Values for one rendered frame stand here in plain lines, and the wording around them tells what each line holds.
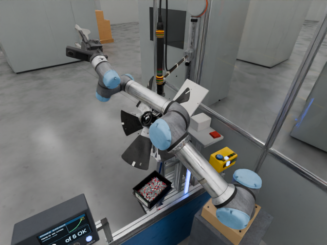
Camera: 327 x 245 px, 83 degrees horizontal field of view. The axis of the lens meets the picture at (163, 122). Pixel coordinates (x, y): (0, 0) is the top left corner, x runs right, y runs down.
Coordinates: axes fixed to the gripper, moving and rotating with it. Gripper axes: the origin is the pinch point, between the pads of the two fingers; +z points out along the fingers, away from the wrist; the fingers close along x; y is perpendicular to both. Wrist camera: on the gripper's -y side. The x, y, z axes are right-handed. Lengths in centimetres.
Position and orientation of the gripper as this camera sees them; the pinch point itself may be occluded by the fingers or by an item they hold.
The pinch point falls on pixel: (75, 34)
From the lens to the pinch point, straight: 112.3
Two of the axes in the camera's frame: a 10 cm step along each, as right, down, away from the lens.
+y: 7.2, -3.2, 6.1
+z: -5.8, -7.6, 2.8
